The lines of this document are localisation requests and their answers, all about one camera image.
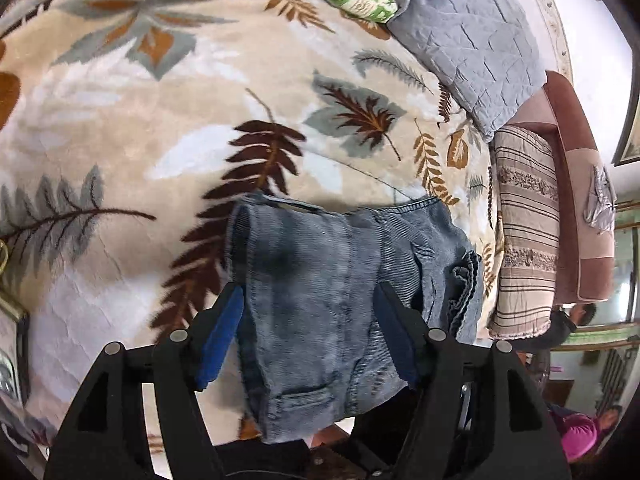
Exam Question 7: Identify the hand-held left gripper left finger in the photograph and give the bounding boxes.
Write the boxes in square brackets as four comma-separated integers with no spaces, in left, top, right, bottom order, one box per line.
[44,282,246,480]

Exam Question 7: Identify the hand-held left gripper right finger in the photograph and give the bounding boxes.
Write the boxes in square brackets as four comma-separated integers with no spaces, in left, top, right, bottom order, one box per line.
[372,281,573,480]

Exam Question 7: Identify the blue denim jeans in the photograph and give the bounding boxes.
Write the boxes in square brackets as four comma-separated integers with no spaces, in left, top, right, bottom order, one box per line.
[224,192,485,445]

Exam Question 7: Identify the beige striped pillow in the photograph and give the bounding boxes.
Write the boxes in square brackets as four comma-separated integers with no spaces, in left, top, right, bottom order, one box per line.
[487,126,562,340]

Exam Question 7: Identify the leaf print beige blanket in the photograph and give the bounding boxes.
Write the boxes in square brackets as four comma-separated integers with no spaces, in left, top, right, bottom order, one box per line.
[0,0,501,480]

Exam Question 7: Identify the silver leaf ornament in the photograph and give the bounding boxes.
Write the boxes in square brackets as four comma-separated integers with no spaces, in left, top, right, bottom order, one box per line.
[582,164,617,233]

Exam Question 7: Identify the pink brown padded headboard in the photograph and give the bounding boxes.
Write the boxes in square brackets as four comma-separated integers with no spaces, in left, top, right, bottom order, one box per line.
[510,70,617,306]

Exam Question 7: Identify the grey quilted pillow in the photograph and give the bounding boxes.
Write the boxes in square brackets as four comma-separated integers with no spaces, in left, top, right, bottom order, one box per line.
[387,0,547,143]

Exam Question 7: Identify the framed wall picture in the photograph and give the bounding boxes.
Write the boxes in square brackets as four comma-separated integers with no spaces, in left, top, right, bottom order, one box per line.
[612,65,640,167]

